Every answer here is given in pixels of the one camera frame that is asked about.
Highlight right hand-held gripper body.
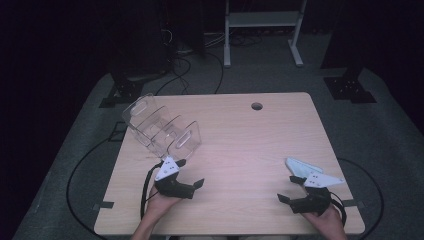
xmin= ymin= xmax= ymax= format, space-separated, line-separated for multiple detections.
xmin=289 ymin=171 xmax=346 ymax=217

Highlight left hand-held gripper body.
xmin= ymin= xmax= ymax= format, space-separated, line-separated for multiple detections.
xmin=154 ymin=155 xmax=197 ymax=200

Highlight clear acrylic divider rack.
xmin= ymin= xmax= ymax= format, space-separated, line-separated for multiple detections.
xmin=121 ymin=93 xmax=203 ymax=163

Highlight person's left hand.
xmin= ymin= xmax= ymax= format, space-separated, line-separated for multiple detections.
xmin=145 ymin=184 xmax=183 ymax=221

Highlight person's right hand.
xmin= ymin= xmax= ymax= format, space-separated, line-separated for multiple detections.
xmin=301 ymin=205 xmax=348 ymax=235

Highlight black tape strip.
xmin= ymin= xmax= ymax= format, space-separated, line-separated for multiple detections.
xmin=92 ymin=200 xmax=115 ymax=212
xmin=341 ymin=198 xmax=365 ymax=208

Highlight black tape square outline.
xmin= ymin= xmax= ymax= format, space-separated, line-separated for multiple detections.
xmin=108 ymin=120 xmax=130 ymax=143

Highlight black metal stand base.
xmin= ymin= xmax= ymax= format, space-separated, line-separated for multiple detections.
xmin=98 ymin=78 xmax=144 ymax=109
xmin=323 ymin=75 xmax=378 ymax=104

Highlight dark equipment tower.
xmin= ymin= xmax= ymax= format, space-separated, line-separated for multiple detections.
xmin=109 ymin=0 xmax=176 ymax=76

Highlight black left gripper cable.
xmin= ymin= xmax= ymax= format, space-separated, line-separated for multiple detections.
xmin=139 ymin=162 xmax=164 ymax=220

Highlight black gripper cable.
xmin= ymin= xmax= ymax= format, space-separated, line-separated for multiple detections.
xmin=139 ymin=162 xmax=164 ymax=220
xmin=328 ymin=189 xmax=348 ymax=228

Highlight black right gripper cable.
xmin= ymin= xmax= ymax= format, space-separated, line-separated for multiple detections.
xmin=328 ymin=189 xmax=348 ymax=228

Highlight long black floor cable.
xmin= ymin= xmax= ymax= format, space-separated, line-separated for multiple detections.
xmin=65 ymin=136 xmax=114 ymax=240
xmin=336 ymin=157 xmax=385 ymax=240

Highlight tangled black floor cables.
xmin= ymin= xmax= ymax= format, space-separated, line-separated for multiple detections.
xmin=153 ymin=54 xmax=193 ymax=96

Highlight curved black floor cable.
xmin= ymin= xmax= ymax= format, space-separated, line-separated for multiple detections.
xmin=199 ymin=49 xmax=225 ymax=95

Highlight white floor cables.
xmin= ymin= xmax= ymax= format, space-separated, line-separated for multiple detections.
xmin=203 ymin=31 xmax=228 ymax=48

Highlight white metal stand frame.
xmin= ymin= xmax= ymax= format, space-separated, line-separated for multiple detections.
xmin=223 ymin=0 xmax=308 ymax=69

